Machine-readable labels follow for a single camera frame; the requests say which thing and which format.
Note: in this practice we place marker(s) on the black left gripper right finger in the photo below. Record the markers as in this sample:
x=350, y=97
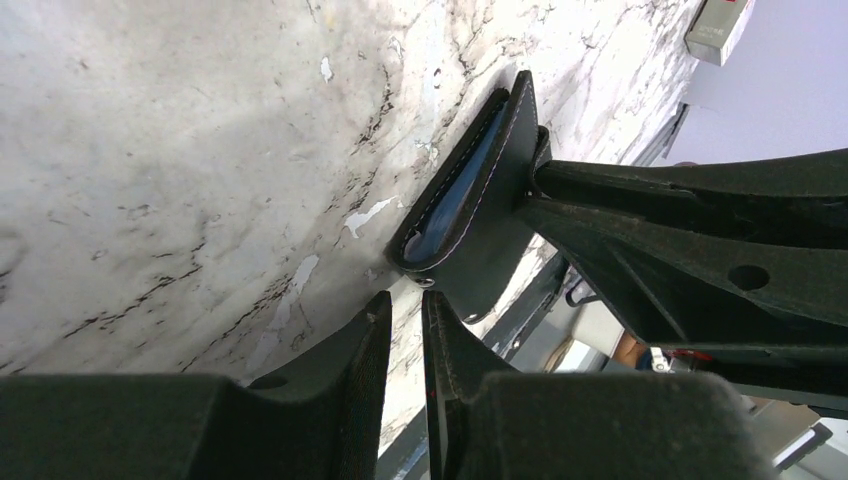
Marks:
x=488, y=420

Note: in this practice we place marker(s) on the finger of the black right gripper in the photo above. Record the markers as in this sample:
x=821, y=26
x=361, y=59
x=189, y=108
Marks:
x=798, y=201
x=681, y=289

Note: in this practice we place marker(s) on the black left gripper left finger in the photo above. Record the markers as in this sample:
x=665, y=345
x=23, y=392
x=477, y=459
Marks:
x=316, y=417

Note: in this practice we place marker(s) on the black leather card holder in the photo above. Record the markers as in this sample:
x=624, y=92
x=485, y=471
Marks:
x=462, y=236

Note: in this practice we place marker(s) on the small white red box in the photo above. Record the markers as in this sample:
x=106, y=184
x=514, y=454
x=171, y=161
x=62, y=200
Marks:
x=717, y=29

